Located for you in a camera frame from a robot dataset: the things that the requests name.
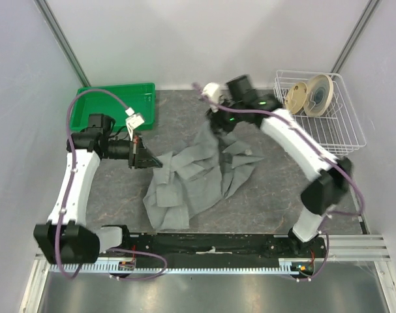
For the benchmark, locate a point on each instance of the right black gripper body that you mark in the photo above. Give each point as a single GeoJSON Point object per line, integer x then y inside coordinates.
{"type": "Point", "coordinates": [224, 122]}

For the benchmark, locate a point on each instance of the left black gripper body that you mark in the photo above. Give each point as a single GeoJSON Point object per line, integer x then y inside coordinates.
{"type": "Point", "coordinates": [134, 151]}

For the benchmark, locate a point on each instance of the grey button shirt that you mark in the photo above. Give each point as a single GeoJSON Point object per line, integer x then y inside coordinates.
{"type": "Point", "coordinates": [196, 175]}

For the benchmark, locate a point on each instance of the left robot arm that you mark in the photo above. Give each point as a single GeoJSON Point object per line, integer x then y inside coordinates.
{"type": "Point", "coordinates": [64, 238]}

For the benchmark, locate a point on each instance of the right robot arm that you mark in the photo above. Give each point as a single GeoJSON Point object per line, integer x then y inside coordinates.
{"type": "Point", "coordinates": [329, 176]}

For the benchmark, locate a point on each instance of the green plastic tray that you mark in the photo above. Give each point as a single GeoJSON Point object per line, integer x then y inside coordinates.
{"type": "Point", "coordinates": [139, 96]}

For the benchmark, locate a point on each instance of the beige plate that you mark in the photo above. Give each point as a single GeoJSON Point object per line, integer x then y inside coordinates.
{"type": "Point", "coordinates": [296, 97]}

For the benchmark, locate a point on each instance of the beige bowl blue centre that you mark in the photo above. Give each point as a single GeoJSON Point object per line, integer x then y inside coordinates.
{"type": "Point", "coordinates": [319, 95]}

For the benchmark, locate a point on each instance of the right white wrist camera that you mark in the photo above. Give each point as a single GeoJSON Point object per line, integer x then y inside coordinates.
{"type": "Point", "coordinates": [213, 92]}

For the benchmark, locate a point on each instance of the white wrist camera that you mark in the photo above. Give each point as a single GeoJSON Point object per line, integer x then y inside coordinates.
{"type": "Point", "coordinates": [213, 92]}
{"type": "Point", "coordinates": [132, 122]}

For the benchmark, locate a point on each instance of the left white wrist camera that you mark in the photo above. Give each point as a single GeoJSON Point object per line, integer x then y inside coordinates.
{"type": "Point", "coordinates": [132, 122]}

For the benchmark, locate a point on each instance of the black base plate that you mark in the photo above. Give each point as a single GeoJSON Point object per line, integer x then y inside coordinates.
{"type": "Point", "coordinates": [223, 248]}

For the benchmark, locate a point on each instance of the white wire basket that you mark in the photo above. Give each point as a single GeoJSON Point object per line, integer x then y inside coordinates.
{"type": "Point", "coordinates": [338, 130]}

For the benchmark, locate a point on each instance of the blue-white cable duct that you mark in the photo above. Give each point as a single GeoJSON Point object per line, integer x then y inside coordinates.
{"type": "Point", "coordinates": [119, 267]}

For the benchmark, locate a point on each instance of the aluminium frame rail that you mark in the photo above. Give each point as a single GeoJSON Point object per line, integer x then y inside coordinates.
{"type": "Point", "coordinates": [355, 275]}

